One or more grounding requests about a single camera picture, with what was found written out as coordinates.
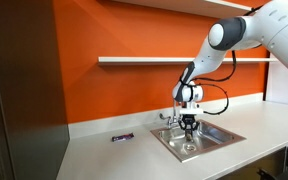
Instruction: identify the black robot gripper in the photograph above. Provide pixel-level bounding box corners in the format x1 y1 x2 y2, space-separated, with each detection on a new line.
178 114 200 136

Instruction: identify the blue nut bar packet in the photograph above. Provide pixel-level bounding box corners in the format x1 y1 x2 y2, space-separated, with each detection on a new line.
185 129 193 142

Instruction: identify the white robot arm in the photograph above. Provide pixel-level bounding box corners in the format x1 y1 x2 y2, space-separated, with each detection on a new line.
172 0 288 102

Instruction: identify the stainless steel sink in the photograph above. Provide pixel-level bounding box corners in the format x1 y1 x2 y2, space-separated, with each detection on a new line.
151 120 245 163

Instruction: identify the sink drain strainer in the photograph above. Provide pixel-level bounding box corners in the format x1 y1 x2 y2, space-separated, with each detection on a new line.
185 145 196 151

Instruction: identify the purple candy bar wrapper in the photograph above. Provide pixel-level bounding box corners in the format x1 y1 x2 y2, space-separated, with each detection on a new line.
111 133 134 142

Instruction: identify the dark brown tall cabinet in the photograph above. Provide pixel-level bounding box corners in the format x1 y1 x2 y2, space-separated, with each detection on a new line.
0 0 69 180

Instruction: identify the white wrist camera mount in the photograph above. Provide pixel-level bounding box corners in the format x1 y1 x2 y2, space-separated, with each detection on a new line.
179 102 203 115

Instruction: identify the chrome faucet with handles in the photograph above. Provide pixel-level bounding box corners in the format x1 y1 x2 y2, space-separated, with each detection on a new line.
159 101 179 128

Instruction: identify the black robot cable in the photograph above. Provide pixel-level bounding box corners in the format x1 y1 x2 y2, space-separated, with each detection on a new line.
193 49 238 116

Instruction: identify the white wall shelf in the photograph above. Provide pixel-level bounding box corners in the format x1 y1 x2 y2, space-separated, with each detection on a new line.
98 57 278 65
114 0 251 18

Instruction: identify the white upper wall shelf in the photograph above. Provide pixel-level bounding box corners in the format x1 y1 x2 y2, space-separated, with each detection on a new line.
114 0 251 18

